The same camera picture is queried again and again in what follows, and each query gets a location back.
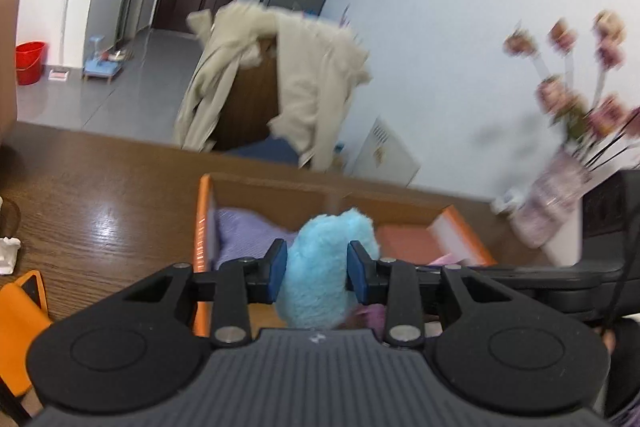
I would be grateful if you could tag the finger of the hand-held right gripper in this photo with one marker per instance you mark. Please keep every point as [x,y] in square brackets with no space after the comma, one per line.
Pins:
[515,279]

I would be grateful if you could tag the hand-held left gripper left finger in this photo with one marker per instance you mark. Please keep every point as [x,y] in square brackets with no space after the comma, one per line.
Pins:
[277,264]

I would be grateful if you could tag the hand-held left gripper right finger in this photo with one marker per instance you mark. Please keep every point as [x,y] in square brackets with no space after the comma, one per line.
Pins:
[357,267]

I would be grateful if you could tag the light blue plush toy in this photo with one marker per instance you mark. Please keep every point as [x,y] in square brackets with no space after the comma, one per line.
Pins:
[317,267]

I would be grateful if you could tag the purple towel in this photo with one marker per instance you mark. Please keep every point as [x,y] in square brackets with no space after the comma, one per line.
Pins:
[245,234]

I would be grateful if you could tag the orange cardboard box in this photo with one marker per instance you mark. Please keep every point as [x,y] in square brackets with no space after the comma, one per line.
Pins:
[310,202]

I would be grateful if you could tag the pink textured vase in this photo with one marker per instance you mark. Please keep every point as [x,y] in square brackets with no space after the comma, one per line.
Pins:
[550,197]

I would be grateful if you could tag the pink sponge pad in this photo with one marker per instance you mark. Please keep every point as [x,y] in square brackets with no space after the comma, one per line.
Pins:
[407,244]

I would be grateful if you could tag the small white figurine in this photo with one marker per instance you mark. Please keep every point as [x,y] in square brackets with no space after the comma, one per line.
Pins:
[507,203]

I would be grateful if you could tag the dried pink rose bouquet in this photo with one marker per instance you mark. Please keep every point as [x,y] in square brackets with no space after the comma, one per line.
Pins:
[575,107]

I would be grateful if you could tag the wooden chair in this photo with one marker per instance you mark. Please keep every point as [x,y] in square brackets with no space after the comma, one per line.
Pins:
[255,102]

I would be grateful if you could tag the beige coat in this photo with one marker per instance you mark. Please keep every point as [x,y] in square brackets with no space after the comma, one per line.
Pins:
[310,82]

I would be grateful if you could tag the dried lavender bunch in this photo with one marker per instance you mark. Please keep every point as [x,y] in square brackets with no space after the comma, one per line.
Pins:
[344,17]

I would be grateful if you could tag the orange box lid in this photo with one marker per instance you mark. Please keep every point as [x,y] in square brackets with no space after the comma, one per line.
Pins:
[20,332]

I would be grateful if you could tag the white crumpled item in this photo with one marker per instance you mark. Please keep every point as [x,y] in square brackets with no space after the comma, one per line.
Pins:
[9,257]

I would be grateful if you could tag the white mop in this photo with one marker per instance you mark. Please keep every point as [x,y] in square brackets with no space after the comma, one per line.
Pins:
[63,32]

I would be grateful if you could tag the red bucket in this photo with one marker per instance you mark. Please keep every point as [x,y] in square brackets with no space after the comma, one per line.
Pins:
[30,62]

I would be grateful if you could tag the pink suitcase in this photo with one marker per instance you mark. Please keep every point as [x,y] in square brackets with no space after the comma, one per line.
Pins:
[7,57]

